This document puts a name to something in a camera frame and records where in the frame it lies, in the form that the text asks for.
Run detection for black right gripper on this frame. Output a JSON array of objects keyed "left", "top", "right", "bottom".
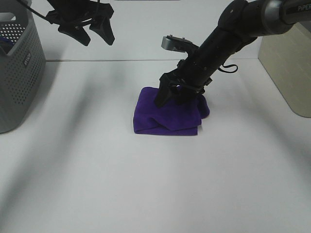
[{"left": 154, "top": 60, "right": 213, "bottom": 108}]

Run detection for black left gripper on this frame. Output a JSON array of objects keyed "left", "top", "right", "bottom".
[{"left": 46, "top": 0, "right": 115, "bottom": 46}]

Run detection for purple towel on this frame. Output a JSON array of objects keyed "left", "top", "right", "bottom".
[
  {"left": 133, "top": 87, "right": 210, "bottom": 136},
  {"left": 0, "top": 36, "right": 14, "bottom": 51}
]

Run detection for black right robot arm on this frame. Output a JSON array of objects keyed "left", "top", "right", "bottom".
[{"left": 154, "top": 0, "right": 311, "bottom": 107}]

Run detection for grey perforated laundry basket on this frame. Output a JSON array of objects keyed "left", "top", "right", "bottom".
[{"left": 0, "top": 0, "right": 46, "bottom": 133}]

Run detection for purple towel in basket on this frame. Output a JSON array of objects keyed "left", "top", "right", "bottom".
[{"left": 0, "top": 36, "right": 14, "bottom": 51}]

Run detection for beige storage bin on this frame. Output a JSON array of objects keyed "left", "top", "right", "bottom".
[{"left": 258, "top": 23, "right": 311, "bottom": 118}]

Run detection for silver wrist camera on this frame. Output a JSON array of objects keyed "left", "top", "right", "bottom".
[{"left": 161, "top": 35, "right": 199, "bottom": 54}]

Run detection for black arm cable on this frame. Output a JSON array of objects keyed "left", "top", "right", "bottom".
[{"left": 218, "top": 63, "right": 239, "bottom": 73}]

